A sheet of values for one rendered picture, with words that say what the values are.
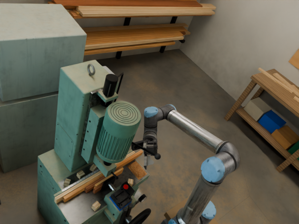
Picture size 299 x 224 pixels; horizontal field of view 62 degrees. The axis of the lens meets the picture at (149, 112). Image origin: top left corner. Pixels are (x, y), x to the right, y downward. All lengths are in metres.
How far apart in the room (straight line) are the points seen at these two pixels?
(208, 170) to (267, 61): 3.19
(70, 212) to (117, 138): 0.56
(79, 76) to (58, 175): 0.74
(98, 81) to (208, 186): 0.79
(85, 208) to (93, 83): 0.72
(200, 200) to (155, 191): 1.36
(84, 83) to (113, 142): 0.32
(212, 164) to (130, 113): 0.47
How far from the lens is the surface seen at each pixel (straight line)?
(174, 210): 2.07
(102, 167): 1.55
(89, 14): 2.99
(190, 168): 3.17
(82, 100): 1.28
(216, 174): 1.30
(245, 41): 4.47
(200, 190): 1.45
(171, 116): 1.66
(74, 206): 1.59
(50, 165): 1.83
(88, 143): 1.48
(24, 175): 2.73
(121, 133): 1.19
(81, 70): 1.38
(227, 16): 4.65
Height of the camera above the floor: 2.34
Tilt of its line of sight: 41 degrees down
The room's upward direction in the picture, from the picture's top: 23 degrees clockwise
